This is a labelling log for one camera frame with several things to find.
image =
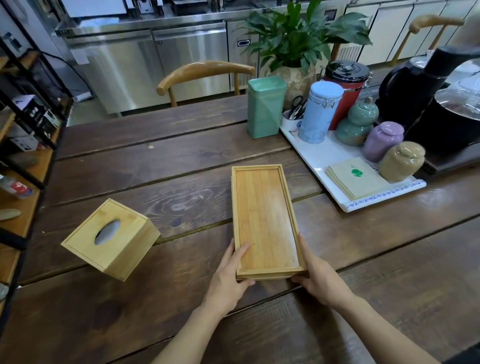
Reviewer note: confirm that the person's left thumb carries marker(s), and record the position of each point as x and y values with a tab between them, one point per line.
242	255

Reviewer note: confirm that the red canister with black lid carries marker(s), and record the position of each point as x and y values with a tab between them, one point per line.
347	86

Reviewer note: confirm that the person's left forearm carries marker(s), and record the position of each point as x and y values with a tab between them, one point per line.
189	335

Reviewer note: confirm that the stainless steel counter fridge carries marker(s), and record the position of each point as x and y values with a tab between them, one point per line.
150	63

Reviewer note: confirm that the green gourd-shaped ceramic jar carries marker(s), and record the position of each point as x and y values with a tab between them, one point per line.
356	123

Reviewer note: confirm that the white rectangular ceramic tray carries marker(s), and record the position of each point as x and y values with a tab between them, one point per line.
337	161

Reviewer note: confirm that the bamboo rectangular tray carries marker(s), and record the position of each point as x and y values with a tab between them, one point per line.
265	221

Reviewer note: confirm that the green tin canister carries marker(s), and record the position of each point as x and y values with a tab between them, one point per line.
265	107

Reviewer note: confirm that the person's right hand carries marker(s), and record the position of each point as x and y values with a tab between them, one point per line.
322	279

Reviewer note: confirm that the dark tea station base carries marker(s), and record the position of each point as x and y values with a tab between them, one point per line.
453	157

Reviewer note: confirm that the person's right thumb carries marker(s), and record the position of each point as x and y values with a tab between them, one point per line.
303	248

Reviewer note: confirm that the blue glass clip-top jar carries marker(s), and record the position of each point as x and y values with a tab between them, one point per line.
319	112

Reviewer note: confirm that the wooden chair with curved back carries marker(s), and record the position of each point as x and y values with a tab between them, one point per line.
202	75
427	30

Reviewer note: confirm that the black metal wooden shelf rack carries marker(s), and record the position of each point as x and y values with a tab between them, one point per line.
26	157

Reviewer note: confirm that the white cup utensil holder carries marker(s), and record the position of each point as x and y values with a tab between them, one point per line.
290	122

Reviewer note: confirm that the stack of green paper napkins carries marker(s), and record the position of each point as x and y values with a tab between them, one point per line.
356	178

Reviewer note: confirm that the bamboo tissue box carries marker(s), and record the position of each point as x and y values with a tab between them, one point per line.
111	240

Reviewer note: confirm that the black pot with glass lid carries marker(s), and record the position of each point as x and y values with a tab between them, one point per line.
450	116

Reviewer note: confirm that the beige ceramic tea jar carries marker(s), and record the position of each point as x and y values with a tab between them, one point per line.
401	161

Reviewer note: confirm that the person's right forearm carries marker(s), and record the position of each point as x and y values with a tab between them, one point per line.
382	332

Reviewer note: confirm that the purple ceramic tea jar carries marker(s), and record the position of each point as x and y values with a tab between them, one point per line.
382	140

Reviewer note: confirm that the black electric kettle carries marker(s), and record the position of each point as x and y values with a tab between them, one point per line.
408	90

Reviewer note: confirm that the white cabinet row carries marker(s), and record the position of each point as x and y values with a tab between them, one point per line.
405	26

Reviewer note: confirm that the person's left hand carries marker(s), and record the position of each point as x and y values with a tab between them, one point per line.
224	285

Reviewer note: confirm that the green potted plant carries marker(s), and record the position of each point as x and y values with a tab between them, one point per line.
300	33

